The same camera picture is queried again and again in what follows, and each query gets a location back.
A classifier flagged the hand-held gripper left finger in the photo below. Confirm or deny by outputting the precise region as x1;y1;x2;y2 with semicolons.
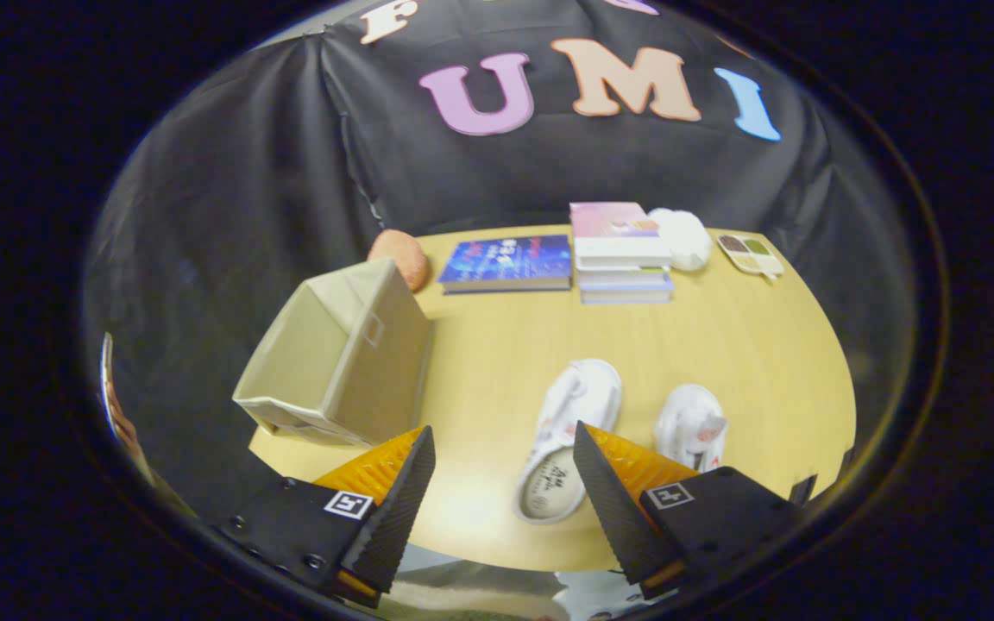
212;425;437;605

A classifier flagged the small sectioned palette tray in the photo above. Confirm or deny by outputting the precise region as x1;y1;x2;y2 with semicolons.
716;233;784;279

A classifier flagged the pink cover book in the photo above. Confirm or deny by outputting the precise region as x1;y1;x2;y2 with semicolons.
569;202;673;271

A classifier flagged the blue cover book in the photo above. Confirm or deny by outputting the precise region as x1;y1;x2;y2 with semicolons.
437;235;573;296

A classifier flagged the beige fabric storage box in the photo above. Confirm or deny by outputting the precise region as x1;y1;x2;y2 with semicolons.
232;257;435;448

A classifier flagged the white fluffy ball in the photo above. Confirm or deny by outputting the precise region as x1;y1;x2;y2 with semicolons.
648;208;712;273

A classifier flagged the white shoe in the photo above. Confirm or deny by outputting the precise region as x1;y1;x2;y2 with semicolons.
654;384;729;474
513;359;623;525

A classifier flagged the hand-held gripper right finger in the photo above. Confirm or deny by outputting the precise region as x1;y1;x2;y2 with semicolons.
572;421;800;600

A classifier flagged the orange sponge ball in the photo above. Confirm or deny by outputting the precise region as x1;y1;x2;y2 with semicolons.
367;229;431;292

